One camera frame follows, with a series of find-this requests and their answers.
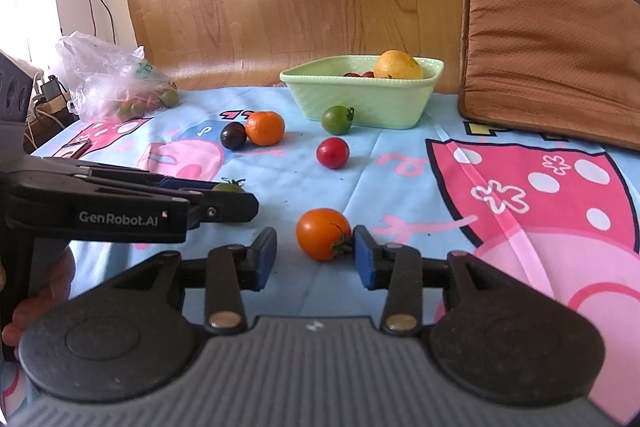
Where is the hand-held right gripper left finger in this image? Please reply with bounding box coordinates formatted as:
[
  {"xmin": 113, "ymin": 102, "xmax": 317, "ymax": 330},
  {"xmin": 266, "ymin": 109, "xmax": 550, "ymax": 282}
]
[{"xmin": 95, "ymin": 227, "xmax": 279, "ymax": 334}]

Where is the brown flat object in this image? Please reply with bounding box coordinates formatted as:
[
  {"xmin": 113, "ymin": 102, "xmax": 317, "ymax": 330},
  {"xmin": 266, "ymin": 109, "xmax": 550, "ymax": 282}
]
[{"xmin": 59, "ymin": 138, "xmax": 93, "ymax": 158}]

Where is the brown padded cushion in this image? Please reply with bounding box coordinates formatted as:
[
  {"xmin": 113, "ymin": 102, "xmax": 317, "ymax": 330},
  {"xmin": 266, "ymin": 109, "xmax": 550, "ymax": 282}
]
[{"xmin": 459, "ymin": 0, "xmax": 640, "ymax": 152}]

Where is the clear plastic bag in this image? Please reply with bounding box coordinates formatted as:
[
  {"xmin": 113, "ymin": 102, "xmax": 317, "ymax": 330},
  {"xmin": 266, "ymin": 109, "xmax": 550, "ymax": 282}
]
[{"xmin": 55, "ymin": 32, "xmax": 180, "ymax": 124}]

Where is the yellow lemon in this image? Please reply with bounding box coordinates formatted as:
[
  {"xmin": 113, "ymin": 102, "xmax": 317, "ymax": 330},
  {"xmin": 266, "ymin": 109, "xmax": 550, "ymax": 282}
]
[{"xmin": 374, "ymin": 49, "xmax": 425, "ymax": 80}]

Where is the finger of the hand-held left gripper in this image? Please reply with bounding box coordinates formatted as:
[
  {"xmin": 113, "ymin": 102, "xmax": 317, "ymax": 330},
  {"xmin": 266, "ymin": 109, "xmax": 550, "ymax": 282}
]
[
  {"xmin": 186, "ymin": 191, "xmax": 260, "ymax": 230},
  {"xmin": 30, "ymin": 156, "xmax": 221, "ymax": 195}
]

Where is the person's left hand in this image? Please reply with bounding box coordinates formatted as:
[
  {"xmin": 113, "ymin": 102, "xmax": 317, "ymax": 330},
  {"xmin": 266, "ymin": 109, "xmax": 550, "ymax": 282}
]
[{"xmin": 1, "ymin": 251, "xmax": 77, "ymax": 349}]

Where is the orange mandarin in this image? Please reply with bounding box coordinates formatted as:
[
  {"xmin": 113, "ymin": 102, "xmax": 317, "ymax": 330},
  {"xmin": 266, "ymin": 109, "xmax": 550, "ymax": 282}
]
[{"xmin": 245, "ymin": 111, "xmax": 286, "ymax": 146}]

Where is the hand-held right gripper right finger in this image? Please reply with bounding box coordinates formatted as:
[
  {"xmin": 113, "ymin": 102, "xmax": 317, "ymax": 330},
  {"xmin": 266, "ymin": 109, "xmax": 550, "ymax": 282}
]
[{"xmin": 351, "ymin": 224, "xmax": 538, "ymax": 336}]

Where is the orange tomato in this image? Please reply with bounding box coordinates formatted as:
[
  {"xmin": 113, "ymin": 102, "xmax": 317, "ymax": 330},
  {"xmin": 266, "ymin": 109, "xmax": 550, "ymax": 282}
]
[{"xmin": 296, "ymin": 208, "xmax": 353, "ymax": 262}]

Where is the light green ribbed bowl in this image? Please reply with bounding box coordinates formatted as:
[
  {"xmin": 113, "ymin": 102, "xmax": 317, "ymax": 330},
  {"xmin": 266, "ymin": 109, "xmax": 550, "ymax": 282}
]
[{"xmin": 279, "ymin": 54, "xmax": 445, "ymax": 130}]

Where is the dark purple tomato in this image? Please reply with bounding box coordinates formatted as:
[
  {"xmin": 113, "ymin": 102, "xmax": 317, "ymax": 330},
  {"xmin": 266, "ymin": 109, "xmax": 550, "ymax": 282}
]
[{"xmin": 220, "ymin": 122, "xmax": 248, "ymax": 151}]

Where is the printed cartoon blanket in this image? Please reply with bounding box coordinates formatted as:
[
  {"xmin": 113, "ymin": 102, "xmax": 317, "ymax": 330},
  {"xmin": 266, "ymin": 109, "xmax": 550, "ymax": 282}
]
[{"xmin": 0, "ymin": 84, "xmax": 640, "ymax": 425}]

